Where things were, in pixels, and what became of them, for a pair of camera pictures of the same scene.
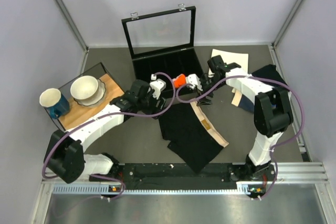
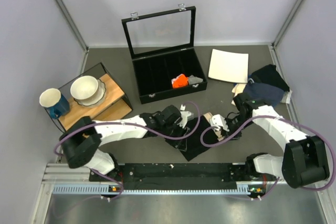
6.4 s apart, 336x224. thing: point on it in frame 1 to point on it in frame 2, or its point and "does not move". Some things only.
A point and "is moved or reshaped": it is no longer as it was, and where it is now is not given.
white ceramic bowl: [84, 87] does not move
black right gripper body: [207, 85] to [234, 124]
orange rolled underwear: [179, 81] does not move
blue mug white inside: [57, 104] does not move
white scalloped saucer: [97, 97] does not move
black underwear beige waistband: [191, 136] is moved or reshaped
